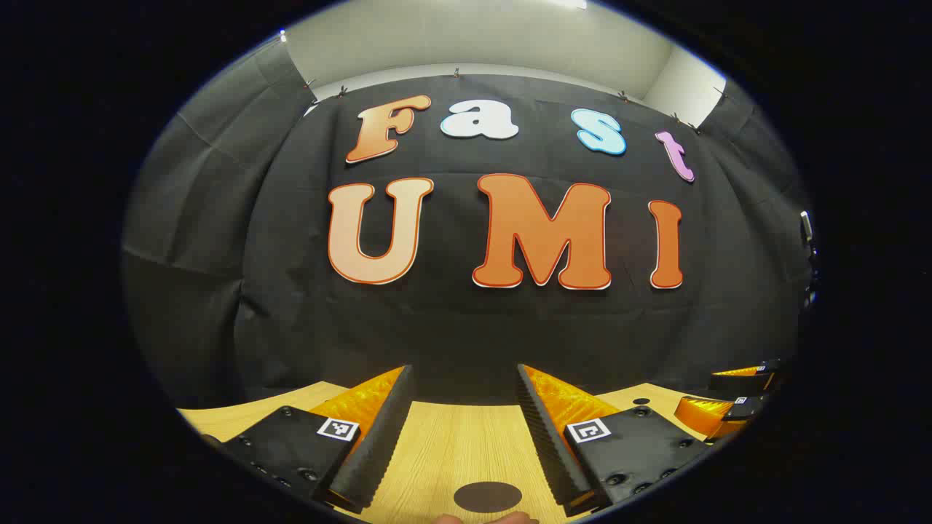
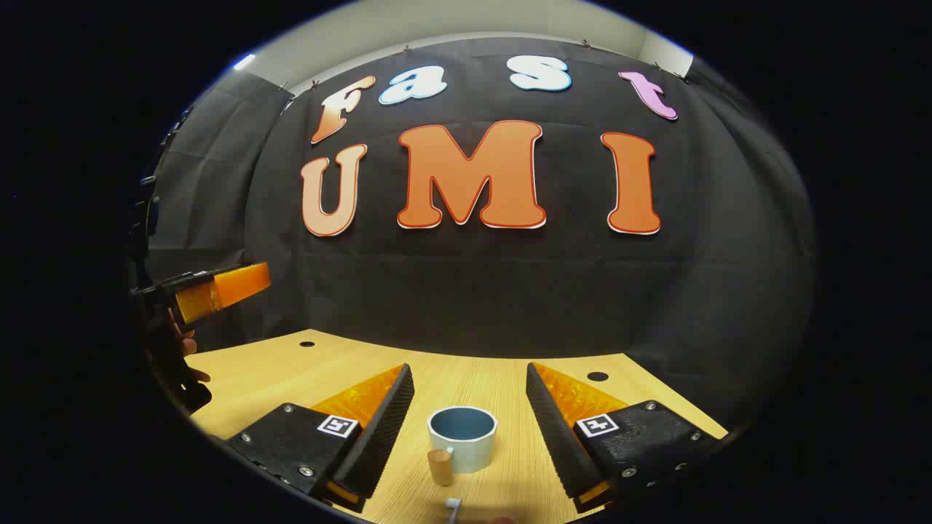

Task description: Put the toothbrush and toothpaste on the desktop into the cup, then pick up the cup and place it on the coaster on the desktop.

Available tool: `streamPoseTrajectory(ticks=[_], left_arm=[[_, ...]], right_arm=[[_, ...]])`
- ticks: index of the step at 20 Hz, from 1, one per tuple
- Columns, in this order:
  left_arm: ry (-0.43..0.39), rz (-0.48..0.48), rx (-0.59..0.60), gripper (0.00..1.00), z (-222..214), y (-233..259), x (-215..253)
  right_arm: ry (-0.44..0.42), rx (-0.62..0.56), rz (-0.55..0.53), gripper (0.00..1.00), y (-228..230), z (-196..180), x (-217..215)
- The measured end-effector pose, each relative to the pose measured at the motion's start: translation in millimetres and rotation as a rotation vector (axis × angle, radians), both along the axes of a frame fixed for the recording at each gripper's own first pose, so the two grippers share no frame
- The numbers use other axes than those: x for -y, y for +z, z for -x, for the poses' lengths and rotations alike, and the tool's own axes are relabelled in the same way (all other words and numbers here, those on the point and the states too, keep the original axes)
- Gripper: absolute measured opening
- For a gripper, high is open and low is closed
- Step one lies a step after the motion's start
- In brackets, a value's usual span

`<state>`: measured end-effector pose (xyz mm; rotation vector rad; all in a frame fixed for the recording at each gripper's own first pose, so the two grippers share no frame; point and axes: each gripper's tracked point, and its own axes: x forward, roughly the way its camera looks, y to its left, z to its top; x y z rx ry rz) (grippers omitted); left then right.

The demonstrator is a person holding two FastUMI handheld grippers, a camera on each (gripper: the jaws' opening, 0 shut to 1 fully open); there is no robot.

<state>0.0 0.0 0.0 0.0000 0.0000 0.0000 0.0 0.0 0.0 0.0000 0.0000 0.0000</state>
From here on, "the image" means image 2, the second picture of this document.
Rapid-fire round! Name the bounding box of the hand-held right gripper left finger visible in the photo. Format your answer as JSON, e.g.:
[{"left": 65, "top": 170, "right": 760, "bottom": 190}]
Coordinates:
[{"left": 226, "top": 362, "right": 416, "bottom": 514}]

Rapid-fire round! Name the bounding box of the pale cup with wooden handle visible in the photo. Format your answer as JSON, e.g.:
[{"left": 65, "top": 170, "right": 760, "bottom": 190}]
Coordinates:
[{"left": 427, "top": 406, "right": 498, "bottom": 487}]

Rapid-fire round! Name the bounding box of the wooden desktop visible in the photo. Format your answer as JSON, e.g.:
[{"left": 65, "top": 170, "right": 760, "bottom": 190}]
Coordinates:
[{"left": 182, "top": 329, "right": 729, "bottom": 524}]

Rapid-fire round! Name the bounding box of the black backdrop cloth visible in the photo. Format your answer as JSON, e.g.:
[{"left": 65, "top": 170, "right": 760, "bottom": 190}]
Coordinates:
[{"left": 138, "top": 36, "right": 816, "bottom": 430}]

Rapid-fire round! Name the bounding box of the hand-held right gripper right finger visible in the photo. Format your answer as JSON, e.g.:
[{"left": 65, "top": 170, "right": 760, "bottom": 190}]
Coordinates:
[{"left": 526, "top": 362, "right": 729, "bottom": 514}]

